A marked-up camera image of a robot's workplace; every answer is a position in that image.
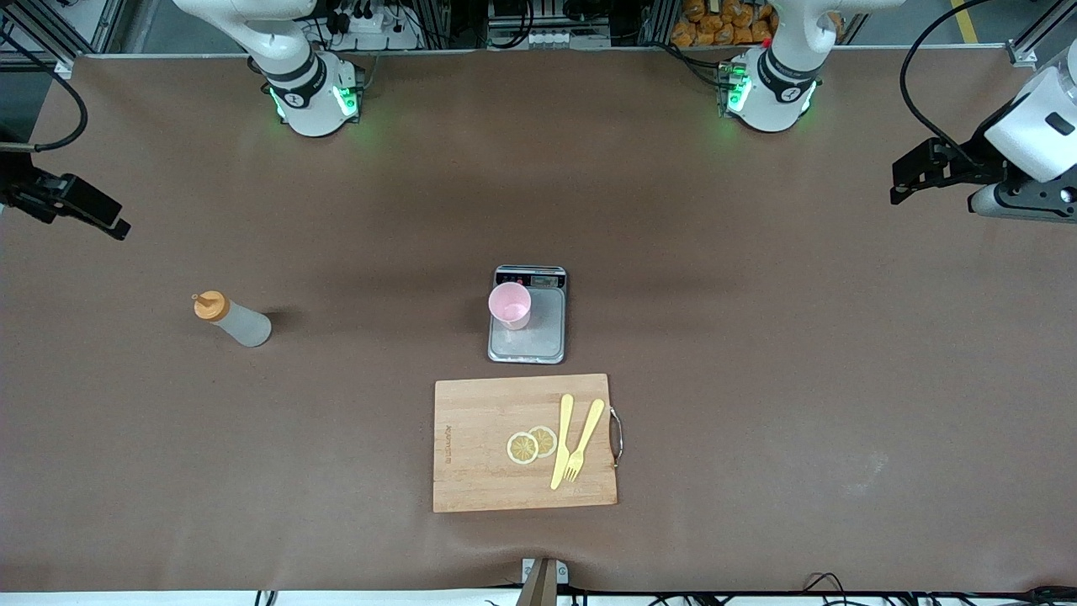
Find sauce bottle with orange cap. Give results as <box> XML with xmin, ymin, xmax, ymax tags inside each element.
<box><xmin>192</xmin><ymin>290</ymin><xmax>273</xmax><ymax>348</ymax></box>

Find pink plastic cup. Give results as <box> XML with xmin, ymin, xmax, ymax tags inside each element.
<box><xmin>489</xmin><ymin>282</ymin><xmax>533</xmax><ymax>331</ymax></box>

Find aluminium corner profile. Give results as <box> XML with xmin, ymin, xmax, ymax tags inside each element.
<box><xmin>1008</xmin><ymin>0</ymin><xmax>1077</xmax><ymax>65</ymax></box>

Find orange snack packets pile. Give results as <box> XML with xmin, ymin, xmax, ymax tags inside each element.
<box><xmin>671</xmin><ymin>0</ymin><xmax>779</xmax><ymax>47</ymax></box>

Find brown table cover mat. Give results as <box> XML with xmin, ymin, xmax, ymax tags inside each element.
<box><xmin>0</xmin><ymin>46</ymin><xmax>1077</xmax><ymax>594</ymax></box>

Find white power strip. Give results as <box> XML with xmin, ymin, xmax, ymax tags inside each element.
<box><xmin>324</xmin><ymin>8</ymin><xmax>422</xmax><ymax>50</ymax></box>

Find silver digital kitchen scale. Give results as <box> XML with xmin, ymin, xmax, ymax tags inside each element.
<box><xmin>487</xmin><ymin>265</ymin><xmax>569</xmax><ymax>365</ymax></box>

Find yellow plastic fork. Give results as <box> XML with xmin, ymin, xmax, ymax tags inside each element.
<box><xmin>563</xmin><ymin>398</ymin><xmax>606</xmax><ymax>482</ymax></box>

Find yellow plastic knife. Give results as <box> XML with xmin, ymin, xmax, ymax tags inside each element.
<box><xmin>550</xmin><ymin>393</ymin><xmax>576</xmax><ymax>491</ymax></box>

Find wooden cutting board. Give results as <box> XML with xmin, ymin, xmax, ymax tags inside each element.
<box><xmin>432</xmin><ymin>374</ymin><xmax>625</xmax><ymax>514</ymax></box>

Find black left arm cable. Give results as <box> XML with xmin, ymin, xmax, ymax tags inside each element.
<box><xmin>899</xmin><ymin>0</ymin><xmax>994</xmax><ymax>161</ymax></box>

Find aluminium frame profiles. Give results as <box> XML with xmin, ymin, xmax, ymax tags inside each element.
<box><xmin>0</xmin><ymin>0</ymin><xmax>127</xmax><ymax>68</ymax></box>

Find black floor cable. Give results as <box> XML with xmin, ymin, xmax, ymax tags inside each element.
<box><xmin>804</xmin><ymin>572</ymin><xmax>1077</xmax><ymax>606</ymax></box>

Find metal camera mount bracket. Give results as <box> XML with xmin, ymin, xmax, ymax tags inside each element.
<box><xmin>521</xmin><ymin>557</ymin><xmax>570</xmax><ymax>606</ymax></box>

